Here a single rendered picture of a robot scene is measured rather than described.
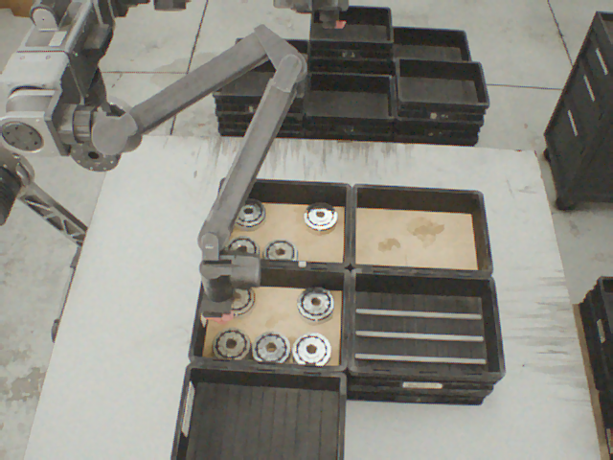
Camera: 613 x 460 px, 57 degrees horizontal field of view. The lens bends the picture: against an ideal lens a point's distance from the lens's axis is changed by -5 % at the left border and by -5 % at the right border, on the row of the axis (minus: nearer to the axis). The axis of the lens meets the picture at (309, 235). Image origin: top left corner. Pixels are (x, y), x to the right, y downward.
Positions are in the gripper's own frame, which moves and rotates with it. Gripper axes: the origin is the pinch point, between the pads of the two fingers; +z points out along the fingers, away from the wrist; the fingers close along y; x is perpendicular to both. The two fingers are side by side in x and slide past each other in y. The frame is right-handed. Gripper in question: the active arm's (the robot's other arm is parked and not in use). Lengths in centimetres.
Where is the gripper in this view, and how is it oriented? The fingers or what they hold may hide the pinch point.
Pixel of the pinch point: (223, 310)
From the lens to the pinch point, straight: 140.2
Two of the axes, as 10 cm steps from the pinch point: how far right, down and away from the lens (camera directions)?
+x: -10.0, -0.4, 0.3
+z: 0.0, 5.6, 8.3
